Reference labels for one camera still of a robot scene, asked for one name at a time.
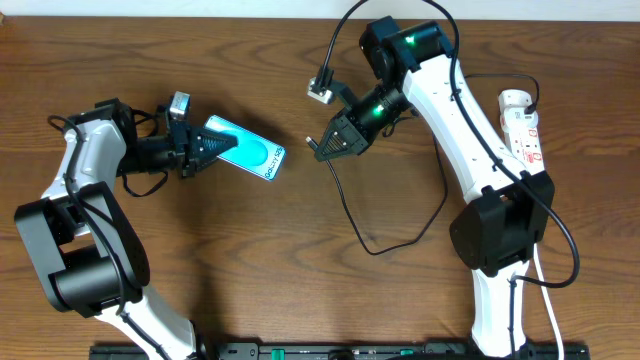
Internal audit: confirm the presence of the blue Galaxy smartphone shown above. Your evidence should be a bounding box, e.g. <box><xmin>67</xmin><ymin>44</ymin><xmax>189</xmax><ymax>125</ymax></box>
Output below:
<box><xmin>205</xmin><ymin>116</ymin><xmax>286</xmax><ymax>181</ymax></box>

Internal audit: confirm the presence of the black charger cable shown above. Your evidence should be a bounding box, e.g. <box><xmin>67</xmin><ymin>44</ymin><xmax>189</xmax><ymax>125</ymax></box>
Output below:
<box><xmin>304</xmin><ymin>73</ymin><xmax>541</xmax><ymax>257</ymax></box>

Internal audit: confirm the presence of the white power strip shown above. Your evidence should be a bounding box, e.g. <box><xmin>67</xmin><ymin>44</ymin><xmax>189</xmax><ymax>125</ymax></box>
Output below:
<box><xmin>498</xmin><ymin>89</ymin><xmax>545</xmax><ymax>175</ymax></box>

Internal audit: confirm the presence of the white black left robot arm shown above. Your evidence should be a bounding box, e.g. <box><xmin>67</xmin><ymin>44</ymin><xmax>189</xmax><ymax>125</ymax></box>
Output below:
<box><xmin>14</xmin><ymin>92</ymin><xmax>238</xmax><ymax>359</ymax></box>

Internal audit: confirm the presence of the white charger adapter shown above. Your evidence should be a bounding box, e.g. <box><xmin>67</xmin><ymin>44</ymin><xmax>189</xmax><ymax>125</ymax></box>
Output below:
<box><xmin>500</xmin><ymin>107</ymin><xmax>539</xmax><ymax>133</ymax></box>

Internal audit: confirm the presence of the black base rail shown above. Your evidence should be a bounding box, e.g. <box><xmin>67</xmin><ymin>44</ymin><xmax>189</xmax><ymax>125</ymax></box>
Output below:
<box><xmin>88</xmin><ymin>341</ymin><xmax>591</xmax><ymax>360</ymax></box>

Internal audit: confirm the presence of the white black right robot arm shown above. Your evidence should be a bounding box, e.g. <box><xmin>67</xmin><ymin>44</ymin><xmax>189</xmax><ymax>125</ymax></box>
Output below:
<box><xmin>308</xmin><ymin>17</ymin><xmax>554</xmax><ymax>359</ymax></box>

